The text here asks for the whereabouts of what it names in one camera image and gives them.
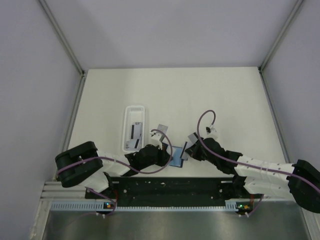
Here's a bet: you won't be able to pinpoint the blue card holder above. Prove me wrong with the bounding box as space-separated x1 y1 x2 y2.
169 146 188 168

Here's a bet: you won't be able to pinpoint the white plastic basket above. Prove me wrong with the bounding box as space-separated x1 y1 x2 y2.
121 105 146 154

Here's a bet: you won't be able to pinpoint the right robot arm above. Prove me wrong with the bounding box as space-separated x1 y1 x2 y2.
186 137 320 214

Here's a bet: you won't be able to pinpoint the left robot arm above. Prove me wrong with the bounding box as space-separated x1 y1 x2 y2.
55 141 173 199

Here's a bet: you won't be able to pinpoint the silver card near holder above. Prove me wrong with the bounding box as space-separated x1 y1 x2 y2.
188 132 199 146

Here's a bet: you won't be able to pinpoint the lower cards in basket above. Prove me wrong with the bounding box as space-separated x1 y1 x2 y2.
125 138 140 151

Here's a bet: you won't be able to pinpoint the cards in basket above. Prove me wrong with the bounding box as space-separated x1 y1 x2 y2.
125 138 140 151
129 122 143 139

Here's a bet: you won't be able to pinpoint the upper cards in basket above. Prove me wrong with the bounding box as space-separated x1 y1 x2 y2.
129 122 143 139

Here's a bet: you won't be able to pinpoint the diamond print silver card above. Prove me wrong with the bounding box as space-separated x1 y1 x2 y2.
157 124 169 135

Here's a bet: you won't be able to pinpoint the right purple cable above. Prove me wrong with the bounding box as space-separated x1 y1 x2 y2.
197 109 320 217

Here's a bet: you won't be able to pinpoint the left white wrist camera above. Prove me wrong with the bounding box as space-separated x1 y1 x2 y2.
149 129 166 150

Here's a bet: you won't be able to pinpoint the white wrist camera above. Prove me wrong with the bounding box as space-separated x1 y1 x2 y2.
149 129 166 150
205 125 219 140

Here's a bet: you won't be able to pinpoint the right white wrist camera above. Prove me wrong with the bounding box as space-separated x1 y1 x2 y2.
205 125 219 140

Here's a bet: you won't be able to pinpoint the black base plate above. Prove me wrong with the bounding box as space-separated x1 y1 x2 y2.
101 177 262 208

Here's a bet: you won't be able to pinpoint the grey slotted cable duct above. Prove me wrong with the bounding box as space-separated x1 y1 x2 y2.
50 201 250 212

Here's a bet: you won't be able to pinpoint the left aluminium frame post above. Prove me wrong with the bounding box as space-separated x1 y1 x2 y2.
37 0 85 76

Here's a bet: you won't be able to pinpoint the aluminium frame post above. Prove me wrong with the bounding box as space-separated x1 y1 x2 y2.
258 0 306 74
37 0 85 76

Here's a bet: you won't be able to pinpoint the right aluminium frame post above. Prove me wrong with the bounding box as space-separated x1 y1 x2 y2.
258 0 306 74

